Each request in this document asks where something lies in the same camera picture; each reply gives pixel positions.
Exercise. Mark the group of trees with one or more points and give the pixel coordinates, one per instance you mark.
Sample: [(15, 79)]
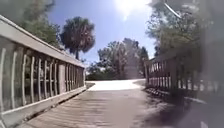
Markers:
[(116, 56), (176, 30), (36, 20)]

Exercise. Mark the pale concrete path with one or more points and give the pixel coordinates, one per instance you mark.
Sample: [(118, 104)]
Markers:
[(113, 85)]

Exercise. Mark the palm tree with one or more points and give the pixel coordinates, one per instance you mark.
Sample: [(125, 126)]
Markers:
[(78, 33)]

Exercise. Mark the wooden plank bridge deck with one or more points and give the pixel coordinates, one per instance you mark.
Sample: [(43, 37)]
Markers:
[(100, 110)]

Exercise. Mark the dark wooden bridge railing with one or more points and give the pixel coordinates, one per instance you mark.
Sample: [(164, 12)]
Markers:
[(160, 71)]

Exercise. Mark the pale wooden bridge railing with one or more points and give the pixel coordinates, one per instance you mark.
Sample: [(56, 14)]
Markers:
[(20, 36)]

